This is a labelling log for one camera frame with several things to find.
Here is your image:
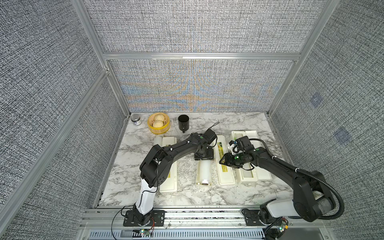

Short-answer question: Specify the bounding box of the small silver tin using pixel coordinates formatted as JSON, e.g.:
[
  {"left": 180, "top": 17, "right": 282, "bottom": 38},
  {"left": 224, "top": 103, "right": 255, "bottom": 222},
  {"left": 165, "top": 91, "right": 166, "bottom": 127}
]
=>
[{"left": 130, "top": 114, "right": 142, "bottom": 126}]

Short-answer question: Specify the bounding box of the plastic wrap roll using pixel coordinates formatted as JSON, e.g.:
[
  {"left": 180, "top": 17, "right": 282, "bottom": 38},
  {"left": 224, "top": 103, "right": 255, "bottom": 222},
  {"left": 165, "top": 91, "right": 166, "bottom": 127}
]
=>
[
  {"left": 154, "top": 135, "right": 163, "bottom": 147},
  {"left": 200, "top": 160, "right": 211, "bottom": 186}
]

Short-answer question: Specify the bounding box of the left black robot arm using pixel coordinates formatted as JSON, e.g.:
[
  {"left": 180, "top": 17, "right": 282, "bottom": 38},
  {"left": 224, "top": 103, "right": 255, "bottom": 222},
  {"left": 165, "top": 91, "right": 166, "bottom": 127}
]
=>
[{"left": 133, "top": 128, "right": 217, "bottom": 226}]

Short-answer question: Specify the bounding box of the white wrap dispenser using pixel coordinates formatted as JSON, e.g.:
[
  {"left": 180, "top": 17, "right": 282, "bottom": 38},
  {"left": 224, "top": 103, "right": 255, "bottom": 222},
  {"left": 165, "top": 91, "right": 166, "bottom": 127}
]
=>
[
  {"left": 196, "top": 135, "right": 236, "bottom": 186},
  {"left": 160, "top": 137, "right": 178, "bottom": 193},
  {"left": 230, "top": 130, "right": 273, "bottom": 184}
]

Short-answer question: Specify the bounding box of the right black corrugated cable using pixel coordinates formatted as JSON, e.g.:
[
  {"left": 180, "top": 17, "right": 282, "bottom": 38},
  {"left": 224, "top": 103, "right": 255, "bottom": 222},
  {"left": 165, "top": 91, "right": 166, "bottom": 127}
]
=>
[{"left": 248, "top": 137, "right": 346, "bottom": 238}]

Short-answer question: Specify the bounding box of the black cup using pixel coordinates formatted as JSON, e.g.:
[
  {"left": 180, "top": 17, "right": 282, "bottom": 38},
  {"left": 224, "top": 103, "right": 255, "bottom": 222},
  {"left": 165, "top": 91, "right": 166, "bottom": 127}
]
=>
[{"left": 178, "top": 115, "right": 190, "bottom": 133}]

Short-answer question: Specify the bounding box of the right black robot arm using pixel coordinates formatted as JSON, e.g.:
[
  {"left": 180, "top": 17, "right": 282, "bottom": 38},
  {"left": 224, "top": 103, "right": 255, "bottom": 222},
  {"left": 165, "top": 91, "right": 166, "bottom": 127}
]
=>
[{"left": 220, "top": 136, "right": 344, "bottom": 225}]

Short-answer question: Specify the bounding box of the aluminium mounting rail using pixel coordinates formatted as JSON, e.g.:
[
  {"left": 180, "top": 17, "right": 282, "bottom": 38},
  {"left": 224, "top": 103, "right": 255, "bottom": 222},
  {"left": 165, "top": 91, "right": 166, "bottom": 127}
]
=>
[{"left": 79, "top": 206, "right": 334, "bottom": 230}]

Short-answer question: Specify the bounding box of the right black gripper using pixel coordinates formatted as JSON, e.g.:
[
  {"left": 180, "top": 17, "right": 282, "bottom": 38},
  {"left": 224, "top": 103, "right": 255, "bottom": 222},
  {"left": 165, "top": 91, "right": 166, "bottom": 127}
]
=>
[{"left": 217, "top": 152, "right": 246, "bottom": 168}]

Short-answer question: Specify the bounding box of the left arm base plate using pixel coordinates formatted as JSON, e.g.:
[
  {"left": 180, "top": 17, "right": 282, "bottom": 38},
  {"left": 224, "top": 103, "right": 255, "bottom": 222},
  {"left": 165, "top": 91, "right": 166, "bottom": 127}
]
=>
[{"left": 123, "top": 210, "right": 166, "bottom": 228}]

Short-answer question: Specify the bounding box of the yellow bowl with buns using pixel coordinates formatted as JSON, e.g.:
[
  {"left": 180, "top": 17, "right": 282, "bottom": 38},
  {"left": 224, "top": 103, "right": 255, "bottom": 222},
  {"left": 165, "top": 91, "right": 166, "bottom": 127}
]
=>
[{"left": 147, "top": 113, "right": 171, "bottom": 135}]

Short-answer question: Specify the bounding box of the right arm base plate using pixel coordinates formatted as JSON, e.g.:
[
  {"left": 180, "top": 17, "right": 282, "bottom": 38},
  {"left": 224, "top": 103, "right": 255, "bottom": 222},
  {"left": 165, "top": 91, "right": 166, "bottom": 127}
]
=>
[{"left": 241, "top": 209, "right": 288, "bottom": 226}]

